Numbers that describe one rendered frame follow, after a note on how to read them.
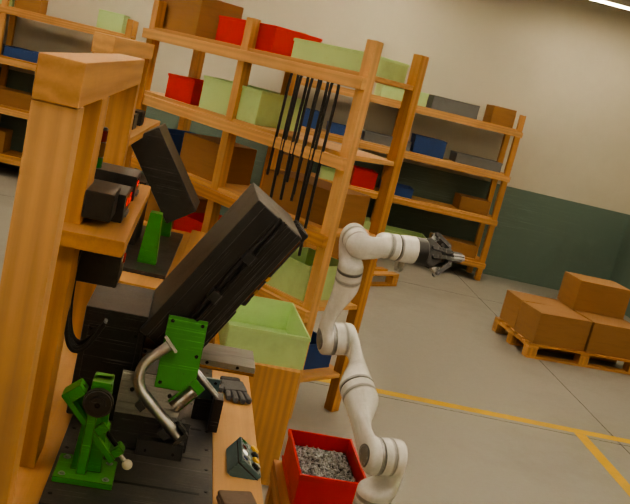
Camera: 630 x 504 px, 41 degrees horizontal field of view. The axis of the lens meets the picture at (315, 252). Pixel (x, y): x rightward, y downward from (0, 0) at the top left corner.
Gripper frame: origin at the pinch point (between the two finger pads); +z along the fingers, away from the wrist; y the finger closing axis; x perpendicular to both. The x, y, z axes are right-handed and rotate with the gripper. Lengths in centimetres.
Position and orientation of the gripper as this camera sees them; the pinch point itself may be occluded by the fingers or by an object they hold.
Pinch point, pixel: (457, 257)
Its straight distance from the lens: 239.1
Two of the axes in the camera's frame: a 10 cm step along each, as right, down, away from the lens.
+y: 0.3, -9.6, 2.9
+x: -4.0, 2.5, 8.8
